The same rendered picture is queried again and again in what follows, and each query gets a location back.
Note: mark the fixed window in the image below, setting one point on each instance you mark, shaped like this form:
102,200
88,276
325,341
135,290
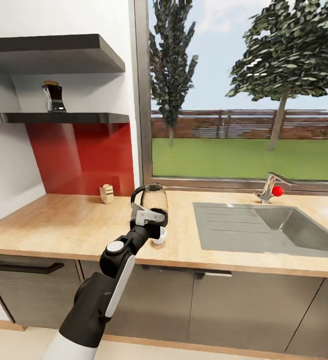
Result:
227,91

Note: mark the cabinet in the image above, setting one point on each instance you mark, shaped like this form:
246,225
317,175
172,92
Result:
275,313

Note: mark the countertop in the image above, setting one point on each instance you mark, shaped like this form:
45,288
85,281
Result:
79,227

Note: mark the paper coffee filter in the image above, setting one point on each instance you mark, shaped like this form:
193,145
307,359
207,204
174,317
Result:
135,209

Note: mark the electric kettle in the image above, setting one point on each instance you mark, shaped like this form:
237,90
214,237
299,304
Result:
153,198

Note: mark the coffee cup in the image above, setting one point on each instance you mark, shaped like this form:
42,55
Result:
162,236

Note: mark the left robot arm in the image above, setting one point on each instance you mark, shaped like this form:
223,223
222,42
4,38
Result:
97,298

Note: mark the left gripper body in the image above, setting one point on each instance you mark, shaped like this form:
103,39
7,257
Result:
147,231

